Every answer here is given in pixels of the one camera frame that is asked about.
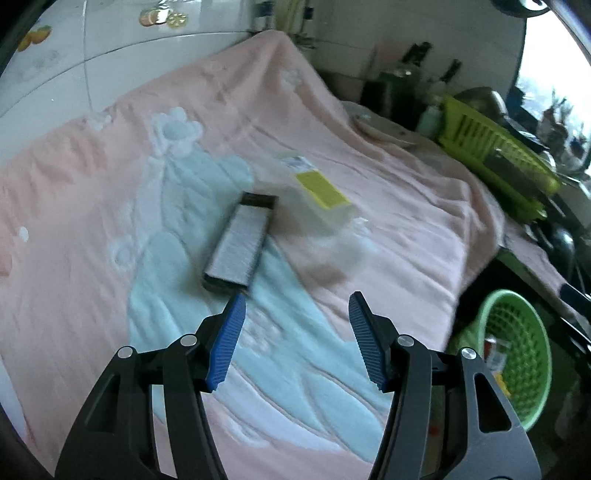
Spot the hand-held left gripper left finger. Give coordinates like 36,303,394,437
54,293,247,480

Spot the metal pot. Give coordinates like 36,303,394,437
455,87,509,118

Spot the small white bottle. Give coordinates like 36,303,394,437
418,102,444,139

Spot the black and grey box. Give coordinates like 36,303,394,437
202,191,280,296

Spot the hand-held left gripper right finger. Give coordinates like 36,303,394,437
348,291,542,480

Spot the white plate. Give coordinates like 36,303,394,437
344,100,419,149

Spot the clear bag with yellow label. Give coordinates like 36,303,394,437
272,154,358,237

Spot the lime green dish rack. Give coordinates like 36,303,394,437
436,95,561,223

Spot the green plastic basket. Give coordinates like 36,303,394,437
455,288,552,432

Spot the pink flower-print blanket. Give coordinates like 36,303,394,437
0,30,573,480

